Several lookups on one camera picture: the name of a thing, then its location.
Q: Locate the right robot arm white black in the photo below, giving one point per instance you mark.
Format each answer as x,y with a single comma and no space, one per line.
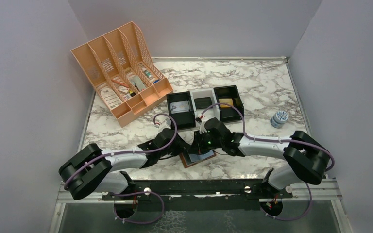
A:
307,160

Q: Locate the orange plastic file organizer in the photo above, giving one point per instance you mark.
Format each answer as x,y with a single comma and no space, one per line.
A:
121,70

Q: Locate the black object in white bin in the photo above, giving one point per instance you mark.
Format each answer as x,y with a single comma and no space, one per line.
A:
203,103

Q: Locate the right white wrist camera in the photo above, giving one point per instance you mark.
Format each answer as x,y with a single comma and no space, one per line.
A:
201,120

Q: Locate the white bin middle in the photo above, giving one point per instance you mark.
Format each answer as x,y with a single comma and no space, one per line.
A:
199,93

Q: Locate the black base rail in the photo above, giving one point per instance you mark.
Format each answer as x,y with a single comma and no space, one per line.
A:
195,195

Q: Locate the brown leather card holder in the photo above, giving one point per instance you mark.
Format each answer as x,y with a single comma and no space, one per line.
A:
189,160

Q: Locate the black bin right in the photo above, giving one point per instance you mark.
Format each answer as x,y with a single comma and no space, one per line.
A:
230,114

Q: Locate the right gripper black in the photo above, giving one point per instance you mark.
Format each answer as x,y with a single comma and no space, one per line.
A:
197,147

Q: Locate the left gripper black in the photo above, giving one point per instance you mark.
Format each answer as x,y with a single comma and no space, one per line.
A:
181,144

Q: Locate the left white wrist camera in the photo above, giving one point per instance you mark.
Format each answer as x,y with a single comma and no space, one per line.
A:
165,124

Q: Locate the black bin left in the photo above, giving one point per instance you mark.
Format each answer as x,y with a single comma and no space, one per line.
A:
184,120

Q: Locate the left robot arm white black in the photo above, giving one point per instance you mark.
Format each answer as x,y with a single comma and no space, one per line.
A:
90,170

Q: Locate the white card in black bin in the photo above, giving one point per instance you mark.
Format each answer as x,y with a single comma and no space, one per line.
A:
180,107

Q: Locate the gold card in black bin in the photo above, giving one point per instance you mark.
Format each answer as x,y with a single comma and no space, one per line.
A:
226,102

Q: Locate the blue white small jar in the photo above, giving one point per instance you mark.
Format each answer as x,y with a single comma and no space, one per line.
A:
279,119

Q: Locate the black bin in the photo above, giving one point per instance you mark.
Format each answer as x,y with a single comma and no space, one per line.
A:
230,114
184,120

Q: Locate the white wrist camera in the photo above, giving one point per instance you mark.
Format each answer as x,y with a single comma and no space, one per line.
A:
165,124
201,120

